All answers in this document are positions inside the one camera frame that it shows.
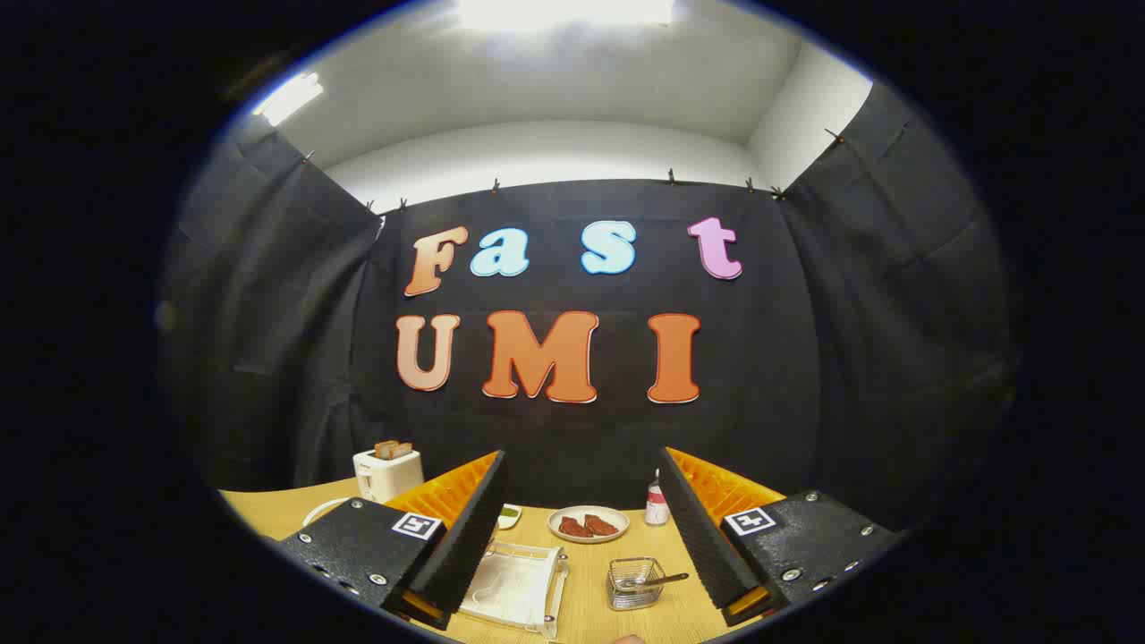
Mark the white plate with meat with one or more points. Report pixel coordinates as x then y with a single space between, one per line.
588 537

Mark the brown meat piece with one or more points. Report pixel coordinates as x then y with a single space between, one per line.
601 525
573 528

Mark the clear bottle with red label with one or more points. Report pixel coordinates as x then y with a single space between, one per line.
657 505

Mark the black backdrop cloth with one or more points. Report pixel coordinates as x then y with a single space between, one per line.
787 358

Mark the ceiling light panel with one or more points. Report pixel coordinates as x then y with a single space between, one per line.
564 11

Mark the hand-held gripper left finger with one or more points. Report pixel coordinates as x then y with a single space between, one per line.
470 528

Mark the ceiling light strip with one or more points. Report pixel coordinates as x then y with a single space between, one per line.
288 97

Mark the white sectioned condiment dish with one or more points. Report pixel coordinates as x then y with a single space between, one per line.
509 515

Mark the white toaster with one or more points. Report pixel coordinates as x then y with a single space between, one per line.
389 478

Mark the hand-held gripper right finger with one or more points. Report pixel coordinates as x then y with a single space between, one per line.
702 528

